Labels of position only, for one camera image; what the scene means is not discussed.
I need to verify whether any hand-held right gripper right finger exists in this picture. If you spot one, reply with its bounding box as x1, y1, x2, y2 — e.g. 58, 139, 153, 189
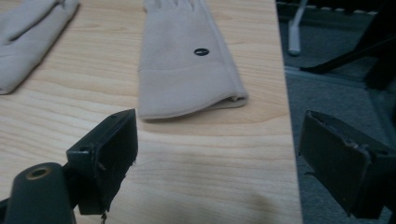
297, 109, 396, 219

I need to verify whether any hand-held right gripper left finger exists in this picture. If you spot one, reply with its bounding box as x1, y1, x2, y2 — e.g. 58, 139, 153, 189
65, 108, 139, 217

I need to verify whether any black chair base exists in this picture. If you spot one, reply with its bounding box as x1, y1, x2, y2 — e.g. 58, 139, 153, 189
300, 0, 396, 91

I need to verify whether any white stand leg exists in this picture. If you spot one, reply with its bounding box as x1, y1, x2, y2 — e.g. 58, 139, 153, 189
287, 0, 310, 57

